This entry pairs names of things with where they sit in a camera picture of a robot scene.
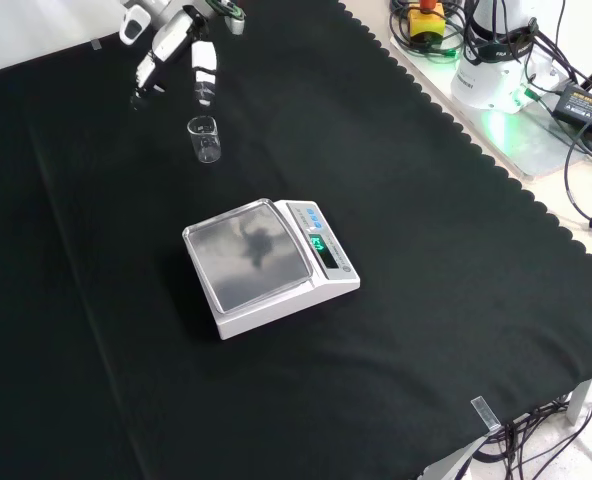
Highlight black stop button cables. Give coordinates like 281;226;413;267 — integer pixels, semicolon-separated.
388;0;473;57

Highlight black power adapter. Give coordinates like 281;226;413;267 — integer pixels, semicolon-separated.
552;83;592;139

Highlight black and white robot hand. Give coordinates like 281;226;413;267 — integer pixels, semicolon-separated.
119;0;249;112

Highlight yellow stop button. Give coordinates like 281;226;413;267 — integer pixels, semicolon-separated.
408;0;447;42

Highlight black bench cloth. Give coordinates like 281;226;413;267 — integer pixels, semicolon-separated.
0;0;592;480

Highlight black cable bundle under bench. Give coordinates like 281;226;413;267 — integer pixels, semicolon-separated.
475;394;592;480

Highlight white electronic balance steel pan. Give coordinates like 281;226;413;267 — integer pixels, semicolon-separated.
181;197;362;342

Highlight small clear glass beaker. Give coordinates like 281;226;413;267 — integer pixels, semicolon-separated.
186;114;222;165

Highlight green cable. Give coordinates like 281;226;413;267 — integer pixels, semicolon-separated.
414;43;465;62

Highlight clear tape strip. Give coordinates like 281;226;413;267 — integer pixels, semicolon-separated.
470;396;503;433

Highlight black adapter cable with ferrite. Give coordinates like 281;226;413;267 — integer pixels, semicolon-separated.
562;119;592;233

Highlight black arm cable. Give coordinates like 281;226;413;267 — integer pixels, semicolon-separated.
463;0;592;101

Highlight grey bench leg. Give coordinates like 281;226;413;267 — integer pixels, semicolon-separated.
567;378;592;427

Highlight grey metal base plate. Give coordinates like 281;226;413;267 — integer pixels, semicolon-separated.
388;19;592;181

